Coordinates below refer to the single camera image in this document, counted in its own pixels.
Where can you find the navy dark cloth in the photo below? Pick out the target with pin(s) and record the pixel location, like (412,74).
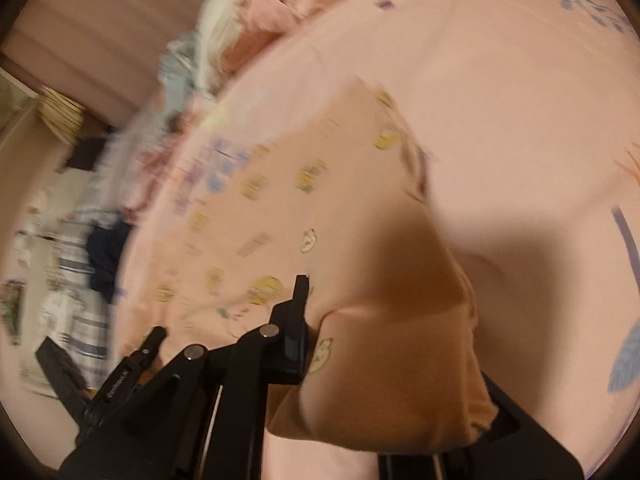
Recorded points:
(107,255)

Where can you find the grey garment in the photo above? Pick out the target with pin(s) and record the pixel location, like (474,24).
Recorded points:
(175,70)

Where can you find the folded pink garment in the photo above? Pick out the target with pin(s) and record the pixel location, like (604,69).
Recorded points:
(260,25)

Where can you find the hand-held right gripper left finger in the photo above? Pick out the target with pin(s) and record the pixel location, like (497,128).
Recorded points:
(295,325)

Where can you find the crumpled pink garment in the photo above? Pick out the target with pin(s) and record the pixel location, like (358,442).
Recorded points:
(145,180)

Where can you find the orange cartoon print shirt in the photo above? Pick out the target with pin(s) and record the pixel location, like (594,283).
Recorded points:
(375,310)

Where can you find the dark brown cloth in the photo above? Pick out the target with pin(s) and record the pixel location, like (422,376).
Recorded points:
(87,152)

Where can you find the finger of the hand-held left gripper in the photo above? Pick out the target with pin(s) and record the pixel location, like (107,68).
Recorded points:
(152,342)
(62,370)

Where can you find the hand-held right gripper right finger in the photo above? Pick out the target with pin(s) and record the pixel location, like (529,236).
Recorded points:
(525,445)

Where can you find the pink animal print blanket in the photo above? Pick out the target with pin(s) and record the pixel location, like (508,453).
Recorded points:
(500,110)

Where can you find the small yellow striped curtain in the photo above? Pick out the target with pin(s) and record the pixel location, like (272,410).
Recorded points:
(60,112)

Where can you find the white garment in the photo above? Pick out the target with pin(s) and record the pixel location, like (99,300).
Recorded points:
(220,25)

